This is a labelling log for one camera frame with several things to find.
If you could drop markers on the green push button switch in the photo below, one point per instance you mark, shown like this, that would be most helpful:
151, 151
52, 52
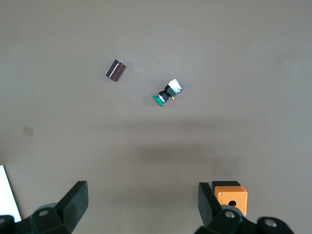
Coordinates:
168, 92

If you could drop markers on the white plastic drawer cabinet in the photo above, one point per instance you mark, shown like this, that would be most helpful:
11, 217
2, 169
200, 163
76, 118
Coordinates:
7, 195

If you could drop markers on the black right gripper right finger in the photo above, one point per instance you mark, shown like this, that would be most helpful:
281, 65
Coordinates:
209, 209

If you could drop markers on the orange box with hole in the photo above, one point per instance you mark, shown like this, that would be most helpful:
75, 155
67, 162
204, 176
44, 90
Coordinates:
231, 195

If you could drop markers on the small brown tape square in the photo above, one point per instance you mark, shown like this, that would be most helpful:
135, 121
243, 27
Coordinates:
28, 131

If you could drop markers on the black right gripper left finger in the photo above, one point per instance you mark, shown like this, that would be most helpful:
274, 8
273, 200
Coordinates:
73, 207

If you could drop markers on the dark purple capacitor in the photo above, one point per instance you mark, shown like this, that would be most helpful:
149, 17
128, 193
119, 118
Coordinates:
115, 70

